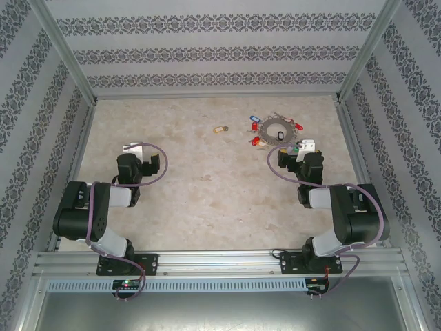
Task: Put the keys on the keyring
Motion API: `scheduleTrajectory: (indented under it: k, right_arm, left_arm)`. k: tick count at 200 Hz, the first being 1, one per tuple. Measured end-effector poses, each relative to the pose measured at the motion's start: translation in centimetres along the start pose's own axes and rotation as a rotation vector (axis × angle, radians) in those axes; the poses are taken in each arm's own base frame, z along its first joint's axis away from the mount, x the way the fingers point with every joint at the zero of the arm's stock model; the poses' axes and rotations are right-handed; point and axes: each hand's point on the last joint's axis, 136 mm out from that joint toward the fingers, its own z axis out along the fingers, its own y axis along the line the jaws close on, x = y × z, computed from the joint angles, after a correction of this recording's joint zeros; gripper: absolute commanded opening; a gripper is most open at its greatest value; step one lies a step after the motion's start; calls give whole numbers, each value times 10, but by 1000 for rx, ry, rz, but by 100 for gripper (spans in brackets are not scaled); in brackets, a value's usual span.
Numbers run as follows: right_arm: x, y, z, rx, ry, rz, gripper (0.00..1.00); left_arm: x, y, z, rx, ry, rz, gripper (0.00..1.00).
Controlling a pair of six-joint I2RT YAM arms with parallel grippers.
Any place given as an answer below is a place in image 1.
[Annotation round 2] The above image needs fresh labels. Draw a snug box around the large metal keyring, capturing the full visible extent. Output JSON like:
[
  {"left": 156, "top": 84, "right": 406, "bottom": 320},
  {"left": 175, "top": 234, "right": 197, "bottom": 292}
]
[{"left": 258, "top": 116, "right": 296, "bottom": 150}]

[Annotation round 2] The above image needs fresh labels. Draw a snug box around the left circuit board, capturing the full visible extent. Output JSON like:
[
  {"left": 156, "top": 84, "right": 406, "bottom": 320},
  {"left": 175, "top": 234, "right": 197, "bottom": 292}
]
[{"left": 112, "top": 279, "right": 142, "bottom": 290}]

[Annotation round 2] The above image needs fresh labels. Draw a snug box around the sheet metal tray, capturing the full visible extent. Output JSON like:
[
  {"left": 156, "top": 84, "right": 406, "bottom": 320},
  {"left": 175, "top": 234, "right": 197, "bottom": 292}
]
[{"left": 10, "top": 275, "right": 431, "bottom": 331}]

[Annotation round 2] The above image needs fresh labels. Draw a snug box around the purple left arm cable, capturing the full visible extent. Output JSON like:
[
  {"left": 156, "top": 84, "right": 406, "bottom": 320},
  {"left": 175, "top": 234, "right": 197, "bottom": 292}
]
[{"left": 84, "top": 141, "right": 170, "bottom": 303}]

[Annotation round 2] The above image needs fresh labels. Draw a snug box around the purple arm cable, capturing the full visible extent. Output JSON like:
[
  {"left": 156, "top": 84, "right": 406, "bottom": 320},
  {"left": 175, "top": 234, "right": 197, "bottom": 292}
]
[
  {"left": 84, "top": 141, "right": 170, "bottom": 303},
  {"left": 267, "top": 144, "right": 387, "bottom": 297}
]

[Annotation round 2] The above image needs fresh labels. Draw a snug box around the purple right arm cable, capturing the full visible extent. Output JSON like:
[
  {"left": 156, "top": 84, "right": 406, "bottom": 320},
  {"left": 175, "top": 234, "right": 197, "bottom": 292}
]
[{"left": 267, "top": 144, "right": 387, "bottom": 297}]

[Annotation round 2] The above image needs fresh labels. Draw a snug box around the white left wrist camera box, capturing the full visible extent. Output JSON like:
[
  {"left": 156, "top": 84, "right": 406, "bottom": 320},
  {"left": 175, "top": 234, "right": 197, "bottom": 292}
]
[{"left": 122, "top": 141, "right": 146, "bottom": 161}]

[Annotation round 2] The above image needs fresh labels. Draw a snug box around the aluminium side rail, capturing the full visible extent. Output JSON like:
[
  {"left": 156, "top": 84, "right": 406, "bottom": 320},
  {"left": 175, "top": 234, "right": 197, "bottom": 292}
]
[
  {"left": 334, "top": 99, "right": 393, "bottom": 250},
  {"left": 46, "top": 101, "right": 98, "bottom": 254}
]

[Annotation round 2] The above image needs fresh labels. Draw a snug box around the aluminium back rail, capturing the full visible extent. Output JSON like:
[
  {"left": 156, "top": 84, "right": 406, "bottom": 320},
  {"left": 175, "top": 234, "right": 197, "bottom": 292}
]
[{"left": 93, "top": 91, "right": 342, "bottom": 101}]

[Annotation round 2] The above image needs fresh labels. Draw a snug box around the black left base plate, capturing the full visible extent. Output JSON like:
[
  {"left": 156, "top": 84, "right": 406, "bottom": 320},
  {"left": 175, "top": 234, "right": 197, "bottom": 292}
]
[{"left": 96, "top": 252, "right": 160, "bottom": 277}]

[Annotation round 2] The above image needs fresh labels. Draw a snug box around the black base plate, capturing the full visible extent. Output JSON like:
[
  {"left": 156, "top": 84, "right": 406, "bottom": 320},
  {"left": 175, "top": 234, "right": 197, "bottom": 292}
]
[
  {"left": 96, "top": 252, "right": 160, "bottom": 277},
  {"left": 278, "top": 251, "right": 344, "bottom": 275}
]

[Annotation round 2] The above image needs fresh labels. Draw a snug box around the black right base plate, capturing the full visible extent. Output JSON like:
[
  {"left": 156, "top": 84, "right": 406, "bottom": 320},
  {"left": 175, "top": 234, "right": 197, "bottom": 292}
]
[{"left": 278, "top": 251, "right": 344, "bottom": 275}]

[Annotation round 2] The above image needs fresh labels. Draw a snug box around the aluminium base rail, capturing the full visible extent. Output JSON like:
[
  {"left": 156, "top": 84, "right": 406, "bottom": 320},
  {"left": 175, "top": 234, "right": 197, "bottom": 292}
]
[{"left": 33, "top": 250, "right": 404, "bottom": 277}]

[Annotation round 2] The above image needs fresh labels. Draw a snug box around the aluminium frame post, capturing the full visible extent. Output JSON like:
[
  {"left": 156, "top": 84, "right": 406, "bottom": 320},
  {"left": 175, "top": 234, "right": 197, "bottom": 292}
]
[
  {"left": 29, "top": 0, "right": 99, "bottom": 104},
  {"left": 336, "top": 0, "right": 404, "bottom": 103}
]

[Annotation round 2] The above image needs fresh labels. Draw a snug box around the slotted grey cable duct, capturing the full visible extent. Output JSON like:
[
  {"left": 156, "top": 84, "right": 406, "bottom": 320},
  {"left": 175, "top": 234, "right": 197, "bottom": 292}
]
[{"left": 46, "top": 279, "right": 308, "bottom": 294}]

